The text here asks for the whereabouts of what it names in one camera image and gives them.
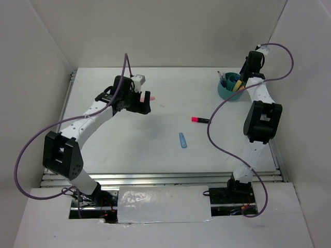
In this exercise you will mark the white foil-covered board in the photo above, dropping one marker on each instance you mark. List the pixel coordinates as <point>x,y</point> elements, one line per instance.
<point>174,204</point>

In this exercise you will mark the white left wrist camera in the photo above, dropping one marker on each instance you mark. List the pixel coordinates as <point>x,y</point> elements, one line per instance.
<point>138,80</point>

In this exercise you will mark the yellow pastel highlighter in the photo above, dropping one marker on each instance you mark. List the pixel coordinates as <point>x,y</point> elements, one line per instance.
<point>237,86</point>

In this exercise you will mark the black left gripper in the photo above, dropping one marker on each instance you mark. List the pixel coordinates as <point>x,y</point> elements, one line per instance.
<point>141,108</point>

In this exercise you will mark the aluminium table frame rail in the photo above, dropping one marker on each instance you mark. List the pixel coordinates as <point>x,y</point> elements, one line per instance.
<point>109,180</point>

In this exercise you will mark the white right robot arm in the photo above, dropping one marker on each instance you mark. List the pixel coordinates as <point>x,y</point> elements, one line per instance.
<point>260,125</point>

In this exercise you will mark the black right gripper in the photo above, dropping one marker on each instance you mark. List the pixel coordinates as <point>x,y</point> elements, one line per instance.
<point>242,68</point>

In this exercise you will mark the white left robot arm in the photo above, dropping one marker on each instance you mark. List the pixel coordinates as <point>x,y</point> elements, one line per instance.
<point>62,150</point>

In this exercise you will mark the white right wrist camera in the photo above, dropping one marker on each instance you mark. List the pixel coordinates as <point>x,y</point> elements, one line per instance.
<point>262,49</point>

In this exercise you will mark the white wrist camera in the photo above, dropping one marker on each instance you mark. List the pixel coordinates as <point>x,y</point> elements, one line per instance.
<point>262,49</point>
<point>138,80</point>

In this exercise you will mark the teal round compartment container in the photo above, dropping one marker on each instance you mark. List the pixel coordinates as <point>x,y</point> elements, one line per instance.
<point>225,93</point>

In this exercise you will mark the black highlighter pink cap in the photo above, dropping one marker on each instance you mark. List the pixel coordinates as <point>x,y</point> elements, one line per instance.
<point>199,120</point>

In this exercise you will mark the light blue pastel highlighter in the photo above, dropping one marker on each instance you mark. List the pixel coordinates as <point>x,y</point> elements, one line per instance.
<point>182,141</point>

